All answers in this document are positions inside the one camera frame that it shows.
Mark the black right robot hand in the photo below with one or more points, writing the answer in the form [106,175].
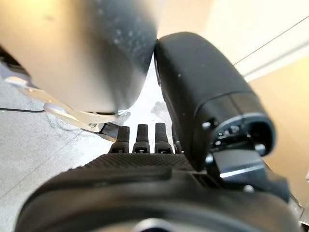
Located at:
[149,188]

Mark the silver metal robot foot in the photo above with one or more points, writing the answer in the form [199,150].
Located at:
[70,113]

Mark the silver metal cup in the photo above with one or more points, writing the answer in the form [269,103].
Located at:
[79,55]

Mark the white wall trim strip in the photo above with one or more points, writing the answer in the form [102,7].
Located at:
[277,60]

